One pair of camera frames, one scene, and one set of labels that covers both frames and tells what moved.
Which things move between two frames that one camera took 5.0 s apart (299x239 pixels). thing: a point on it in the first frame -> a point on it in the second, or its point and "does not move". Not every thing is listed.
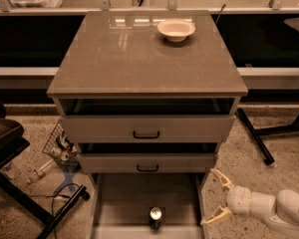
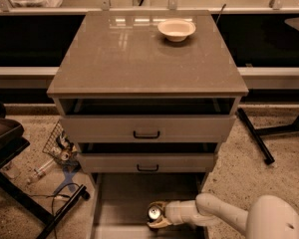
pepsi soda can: x=154 y=217 does not move
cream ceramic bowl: x=176 y=30 does not move
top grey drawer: x=148 y=127 does not move
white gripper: x=239 y=199 -> x=173 y=212
